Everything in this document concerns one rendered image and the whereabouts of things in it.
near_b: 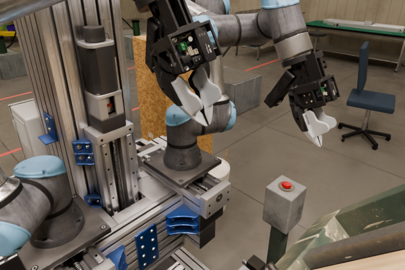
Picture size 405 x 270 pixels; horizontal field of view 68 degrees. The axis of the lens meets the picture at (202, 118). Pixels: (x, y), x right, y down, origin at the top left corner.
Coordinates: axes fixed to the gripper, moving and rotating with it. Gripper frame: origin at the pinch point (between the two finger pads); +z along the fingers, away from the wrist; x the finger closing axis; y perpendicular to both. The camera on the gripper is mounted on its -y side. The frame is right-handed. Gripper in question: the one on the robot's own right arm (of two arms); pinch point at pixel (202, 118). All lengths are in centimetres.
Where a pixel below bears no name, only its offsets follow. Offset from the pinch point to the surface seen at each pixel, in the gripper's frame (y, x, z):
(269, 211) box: -52, 37, 61
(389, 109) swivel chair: -132, 258, 118
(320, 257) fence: -17, 26, 59
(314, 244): -25, 32, 62
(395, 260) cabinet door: 8, 25, 46
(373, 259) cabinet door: 2, 26, 49
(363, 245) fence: -4, 30, 51
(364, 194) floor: -116, 169, 156
